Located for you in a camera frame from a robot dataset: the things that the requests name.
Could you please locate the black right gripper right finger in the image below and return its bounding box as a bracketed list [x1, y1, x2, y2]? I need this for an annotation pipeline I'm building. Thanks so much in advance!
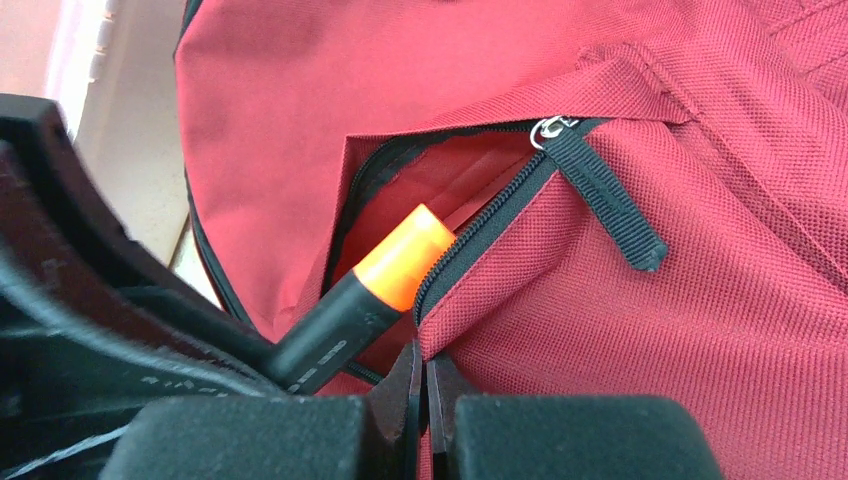
[427, 354, 722, 479]

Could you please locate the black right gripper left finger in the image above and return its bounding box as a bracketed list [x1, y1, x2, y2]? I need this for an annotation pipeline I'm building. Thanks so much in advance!
[100, 342, 423, 479]

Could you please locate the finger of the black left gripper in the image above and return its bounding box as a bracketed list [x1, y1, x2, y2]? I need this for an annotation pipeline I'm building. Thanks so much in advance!
[1, 94, 279, 479]

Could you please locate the black marker orange cap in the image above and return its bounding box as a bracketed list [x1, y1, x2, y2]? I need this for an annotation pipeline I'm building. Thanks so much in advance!
[264, 204, 456, 395]

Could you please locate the red student backpack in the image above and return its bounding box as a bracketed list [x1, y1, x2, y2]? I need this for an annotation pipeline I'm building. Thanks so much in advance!
[175, 1, 847, 479]

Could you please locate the pink translucent plastic storage box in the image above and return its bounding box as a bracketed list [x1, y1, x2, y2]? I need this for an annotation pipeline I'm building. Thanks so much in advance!
[1, 0, 120, 136]

